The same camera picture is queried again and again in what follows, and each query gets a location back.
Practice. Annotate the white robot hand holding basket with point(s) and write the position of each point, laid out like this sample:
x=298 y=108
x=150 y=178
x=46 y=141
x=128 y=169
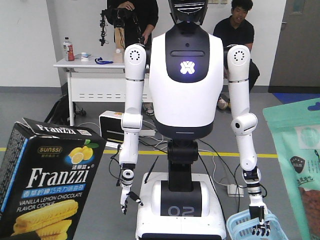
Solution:
x=258 y=209

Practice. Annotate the black Franzzi cookie box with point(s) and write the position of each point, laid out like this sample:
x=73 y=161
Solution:
x=45 y=178

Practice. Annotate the teal goji berry bag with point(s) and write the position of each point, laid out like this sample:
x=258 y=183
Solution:
x=295 y=129

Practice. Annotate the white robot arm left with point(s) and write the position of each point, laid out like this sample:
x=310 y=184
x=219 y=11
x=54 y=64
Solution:
x=131 y=120

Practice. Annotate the light blue plastic basket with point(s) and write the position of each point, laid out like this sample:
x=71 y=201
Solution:
x=240 y=227

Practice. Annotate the white folding table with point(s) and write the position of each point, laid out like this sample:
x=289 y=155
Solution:
x=88 y=81

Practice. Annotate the white humanoid robot body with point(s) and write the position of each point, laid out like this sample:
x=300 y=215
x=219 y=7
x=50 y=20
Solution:
x=185 y=81

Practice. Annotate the standing person in black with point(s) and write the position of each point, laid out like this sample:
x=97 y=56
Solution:
x=142 y=18

